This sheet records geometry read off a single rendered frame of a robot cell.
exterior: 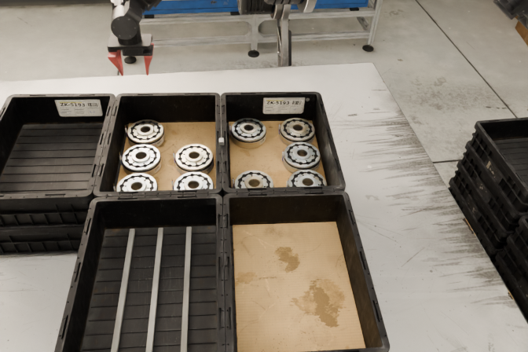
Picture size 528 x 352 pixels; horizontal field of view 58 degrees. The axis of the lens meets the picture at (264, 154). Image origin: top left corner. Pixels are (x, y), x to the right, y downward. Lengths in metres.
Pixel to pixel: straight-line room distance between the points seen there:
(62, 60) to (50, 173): 2.12
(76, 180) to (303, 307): 0.68
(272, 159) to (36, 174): 0.64
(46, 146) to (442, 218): 1.16
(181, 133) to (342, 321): 0.71
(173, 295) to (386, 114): 1.06
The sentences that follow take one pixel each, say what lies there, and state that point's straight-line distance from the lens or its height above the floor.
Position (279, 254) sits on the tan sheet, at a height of 0.83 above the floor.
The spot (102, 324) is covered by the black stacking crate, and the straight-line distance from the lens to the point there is 1.09.
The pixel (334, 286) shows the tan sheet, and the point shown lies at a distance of 1.12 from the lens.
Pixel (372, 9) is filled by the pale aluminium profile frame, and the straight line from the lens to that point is 3.44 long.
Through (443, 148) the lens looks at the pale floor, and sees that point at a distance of 2.87.
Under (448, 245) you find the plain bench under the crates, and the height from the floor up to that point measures 0.70.
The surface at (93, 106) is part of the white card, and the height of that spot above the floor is 0.89.
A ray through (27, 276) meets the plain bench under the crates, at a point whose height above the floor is 0.70.
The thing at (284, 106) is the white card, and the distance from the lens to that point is 1.45.
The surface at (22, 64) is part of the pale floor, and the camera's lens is 3.51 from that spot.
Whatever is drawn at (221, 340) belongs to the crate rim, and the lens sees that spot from 0.93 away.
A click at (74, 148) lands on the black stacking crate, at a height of 0.83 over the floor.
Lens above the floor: 1.77
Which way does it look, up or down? 43 degrees down
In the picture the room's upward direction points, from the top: 4 degrees clockwise
